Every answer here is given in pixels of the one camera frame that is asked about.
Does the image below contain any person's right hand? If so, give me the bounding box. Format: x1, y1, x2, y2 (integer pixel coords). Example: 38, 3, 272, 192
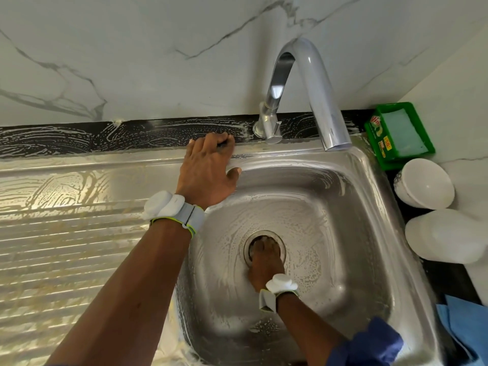
248, 236, 287, 293

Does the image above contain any blue cloth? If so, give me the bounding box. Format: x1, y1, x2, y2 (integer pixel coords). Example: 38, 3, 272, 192
436, 295, 488, 366

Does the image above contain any person's left hand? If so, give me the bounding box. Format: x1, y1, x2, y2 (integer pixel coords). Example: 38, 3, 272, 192
175, 133, 242, 210

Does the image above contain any green soap tray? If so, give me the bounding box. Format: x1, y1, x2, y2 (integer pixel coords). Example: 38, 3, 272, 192
364, 102, 436, 171

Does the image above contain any white left wrist tracker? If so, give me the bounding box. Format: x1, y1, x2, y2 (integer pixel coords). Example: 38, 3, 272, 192
143, 190, 207, 237

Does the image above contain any white bowl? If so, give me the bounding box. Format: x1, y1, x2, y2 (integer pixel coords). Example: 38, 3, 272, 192
393, 158, 456, 210

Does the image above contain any person's left forearm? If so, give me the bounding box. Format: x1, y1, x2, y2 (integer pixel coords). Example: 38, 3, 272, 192
46, 219, 192, 366

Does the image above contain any white yellow spray bottle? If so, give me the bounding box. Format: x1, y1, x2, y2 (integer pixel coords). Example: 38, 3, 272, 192
405, 208, 488, 264

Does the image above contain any chrome faucet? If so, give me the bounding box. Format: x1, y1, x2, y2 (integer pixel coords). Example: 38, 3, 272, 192
253, 37, 353, 151

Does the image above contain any metal drain strainer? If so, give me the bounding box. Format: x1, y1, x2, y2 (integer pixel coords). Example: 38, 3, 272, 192
241, 229, 288, 267

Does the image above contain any stainless steel sink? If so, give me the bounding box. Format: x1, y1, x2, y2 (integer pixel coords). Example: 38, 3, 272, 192
0, 141, 452, 366

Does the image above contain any person's right forearm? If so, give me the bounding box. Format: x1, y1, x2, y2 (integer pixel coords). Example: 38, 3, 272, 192
276, 295, 348, 366

